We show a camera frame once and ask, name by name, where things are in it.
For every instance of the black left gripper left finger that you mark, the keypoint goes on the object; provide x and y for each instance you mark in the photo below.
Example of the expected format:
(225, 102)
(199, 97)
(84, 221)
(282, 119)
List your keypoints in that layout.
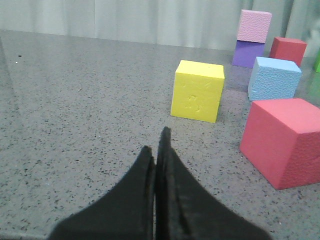
(124, 213)

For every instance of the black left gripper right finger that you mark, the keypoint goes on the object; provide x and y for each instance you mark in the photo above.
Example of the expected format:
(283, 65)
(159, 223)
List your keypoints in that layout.
(186, 211)

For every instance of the textured light blue foam cube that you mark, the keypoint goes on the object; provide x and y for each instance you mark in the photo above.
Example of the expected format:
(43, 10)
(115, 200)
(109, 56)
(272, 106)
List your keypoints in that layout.
(273, 78)

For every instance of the large pink-red foam cube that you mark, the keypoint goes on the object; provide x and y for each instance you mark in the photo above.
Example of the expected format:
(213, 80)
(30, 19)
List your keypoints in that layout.
(282, 140)

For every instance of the yellow foam cube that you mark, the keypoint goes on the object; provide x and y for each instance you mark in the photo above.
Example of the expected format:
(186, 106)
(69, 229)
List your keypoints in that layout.
(197, 90)

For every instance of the purple foam cube under pink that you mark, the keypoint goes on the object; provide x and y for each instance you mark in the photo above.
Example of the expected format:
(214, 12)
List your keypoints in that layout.
(245, 53)

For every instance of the grey-white curtain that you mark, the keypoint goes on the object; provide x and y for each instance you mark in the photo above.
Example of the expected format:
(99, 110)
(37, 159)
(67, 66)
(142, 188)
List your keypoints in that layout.
(209, 24)

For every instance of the small red foam cube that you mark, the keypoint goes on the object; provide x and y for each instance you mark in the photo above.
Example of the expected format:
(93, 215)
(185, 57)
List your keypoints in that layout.
(290, 49)

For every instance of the light pink foam cube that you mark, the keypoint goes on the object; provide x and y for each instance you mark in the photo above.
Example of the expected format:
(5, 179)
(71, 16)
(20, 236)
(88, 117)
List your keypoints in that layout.
(253, 26)

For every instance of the green foam cube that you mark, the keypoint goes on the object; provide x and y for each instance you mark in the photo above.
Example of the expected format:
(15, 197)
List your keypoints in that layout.
(316, 65)

